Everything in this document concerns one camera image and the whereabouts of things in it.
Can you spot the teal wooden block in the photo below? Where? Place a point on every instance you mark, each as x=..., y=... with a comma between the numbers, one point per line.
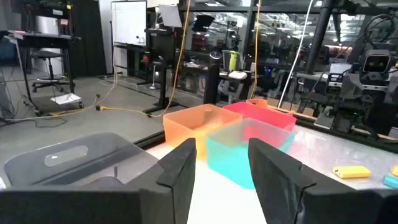
x=391, y=182

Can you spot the white case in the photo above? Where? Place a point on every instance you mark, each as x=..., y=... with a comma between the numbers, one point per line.
x=237, y=75

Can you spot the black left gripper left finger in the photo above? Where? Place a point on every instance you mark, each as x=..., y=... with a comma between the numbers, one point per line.
x=174, y=186

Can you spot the black stool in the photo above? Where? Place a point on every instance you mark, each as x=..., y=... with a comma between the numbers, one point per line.
x=46, y=55

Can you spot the white paper sheet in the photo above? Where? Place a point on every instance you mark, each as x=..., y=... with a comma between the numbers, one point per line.
x=65, y=98

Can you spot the black standing desk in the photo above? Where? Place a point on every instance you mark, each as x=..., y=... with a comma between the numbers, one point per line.
x=163, y=81

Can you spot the whiteboard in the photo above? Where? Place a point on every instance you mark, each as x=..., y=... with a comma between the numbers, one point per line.
x=129, y=21

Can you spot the black desk with shelves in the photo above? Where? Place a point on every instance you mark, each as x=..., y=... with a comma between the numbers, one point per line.
x=43, y=40

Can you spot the black floor stand pole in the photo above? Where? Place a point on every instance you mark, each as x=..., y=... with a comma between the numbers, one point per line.
x=318, y=34

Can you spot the yellow wooden block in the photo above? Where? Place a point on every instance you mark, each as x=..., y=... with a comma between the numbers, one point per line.
x=351, y=172
x=395, y=171

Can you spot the green bottle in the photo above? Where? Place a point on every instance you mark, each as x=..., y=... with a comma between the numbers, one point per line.
x=233, y=62

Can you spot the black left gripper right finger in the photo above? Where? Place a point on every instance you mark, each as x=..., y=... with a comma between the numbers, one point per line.
x=280, y=186

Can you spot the small orange tapered bin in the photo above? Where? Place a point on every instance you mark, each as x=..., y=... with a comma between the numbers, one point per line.
x=258, y=102

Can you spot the black cylindrical post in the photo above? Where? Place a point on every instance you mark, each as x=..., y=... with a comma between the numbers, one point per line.
x=213, y=81

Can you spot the grey plastic bin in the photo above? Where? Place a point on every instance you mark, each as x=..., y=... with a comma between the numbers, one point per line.
x=93, y=149

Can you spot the teal plastic bin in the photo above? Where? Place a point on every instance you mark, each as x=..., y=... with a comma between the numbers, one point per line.
x=227, y=158

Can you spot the orange plastic bin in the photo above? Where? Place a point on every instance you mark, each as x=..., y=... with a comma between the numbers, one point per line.
x=186, y=127

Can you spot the black steel column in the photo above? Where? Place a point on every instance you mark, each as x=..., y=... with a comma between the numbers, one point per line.
x=248, y=31

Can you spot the white panel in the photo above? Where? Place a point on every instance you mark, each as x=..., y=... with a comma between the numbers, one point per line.
x=170, y=16

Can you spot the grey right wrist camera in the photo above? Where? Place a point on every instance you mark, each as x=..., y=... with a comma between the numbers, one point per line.
x=376, y=62

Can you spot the pink plastic bin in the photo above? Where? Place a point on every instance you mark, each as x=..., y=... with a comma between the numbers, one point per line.
x=264, y=115

